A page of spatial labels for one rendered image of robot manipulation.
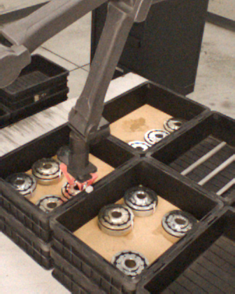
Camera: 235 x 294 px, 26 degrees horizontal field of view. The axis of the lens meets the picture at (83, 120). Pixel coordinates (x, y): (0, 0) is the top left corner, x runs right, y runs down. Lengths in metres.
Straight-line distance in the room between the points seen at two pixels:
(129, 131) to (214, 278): 0.68
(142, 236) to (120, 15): 0.63
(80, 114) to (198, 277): 0.53
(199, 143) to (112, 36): 0.74
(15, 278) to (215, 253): 0.57
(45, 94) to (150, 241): 1.43
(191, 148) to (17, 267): 0.73
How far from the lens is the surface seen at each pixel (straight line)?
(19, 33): 1.00
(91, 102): 1.30
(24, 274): 1.52
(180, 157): 1.75
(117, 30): 1.20
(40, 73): 2.93
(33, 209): 1.37
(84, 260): 1.32
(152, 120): 1.92
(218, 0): 5.08
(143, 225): 1.48
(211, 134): 1.88
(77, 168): 1.44
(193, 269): 1.40
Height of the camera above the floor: 1.87
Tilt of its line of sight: 33 degrees down
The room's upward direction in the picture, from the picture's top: 2 degrees clockwise
